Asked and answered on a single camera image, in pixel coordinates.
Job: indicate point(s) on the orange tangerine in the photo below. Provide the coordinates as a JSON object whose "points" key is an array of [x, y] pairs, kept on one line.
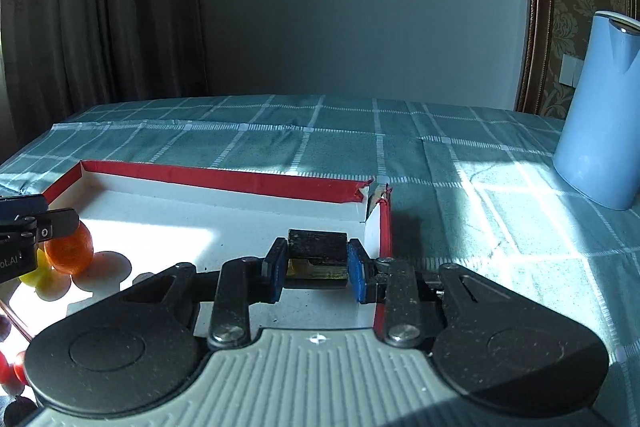
{"points": [[72, 254]]}

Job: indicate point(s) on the white wall switch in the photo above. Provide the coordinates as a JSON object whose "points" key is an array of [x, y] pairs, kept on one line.
{"points": [[570, 69]]}

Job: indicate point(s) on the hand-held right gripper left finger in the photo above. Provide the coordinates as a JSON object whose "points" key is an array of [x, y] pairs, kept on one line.
{"points": [[275, 274]]}

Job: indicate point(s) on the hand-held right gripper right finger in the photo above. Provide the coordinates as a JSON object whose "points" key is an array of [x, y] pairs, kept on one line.
{"points": [[356, 277]]}

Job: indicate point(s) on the dark rectangular block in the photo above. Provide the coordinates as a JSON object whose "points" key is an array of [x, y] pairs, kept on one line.
{"points": [[317, 252]]}

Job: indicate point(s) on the red round fruit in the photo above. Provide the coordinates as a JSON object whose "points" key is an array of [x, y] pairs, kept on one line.
{"points": [[5, 369], [20, 366]]}

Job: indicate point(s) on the yellow round fruit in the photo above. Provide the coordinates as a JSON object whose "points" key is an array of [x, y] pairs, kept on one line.
{"points": [[34, 276]]}

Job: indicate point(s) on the purple round fruit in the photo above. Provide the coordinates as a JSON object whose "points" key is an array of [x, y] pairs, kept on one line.
{"points": [[2, 327]]}

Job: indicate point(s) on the teal plaid tablecloth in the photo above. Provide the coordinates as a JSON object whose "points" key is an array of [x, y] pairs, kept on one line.
{"points": [[500, 207]]}

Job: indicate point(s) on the light blue electric kettle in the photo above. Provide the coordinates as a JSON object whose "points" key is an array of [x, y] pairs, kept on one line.
{"points": [[595, 117]]}

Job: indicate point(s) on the red and white cardboard box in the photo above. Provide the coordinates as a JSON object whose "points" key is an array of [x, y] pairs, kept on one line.
{"points": [[200, 212]]}

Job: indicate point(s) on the brown patterned curtain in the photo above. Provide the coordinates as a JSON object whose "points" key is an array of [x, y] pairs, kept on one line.
{"points": [[100, 7]]}

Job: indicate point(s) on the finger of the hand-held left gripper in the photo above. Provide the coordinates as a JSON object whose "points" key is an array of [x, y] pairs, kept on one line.
{"points": [[59, 224]]}

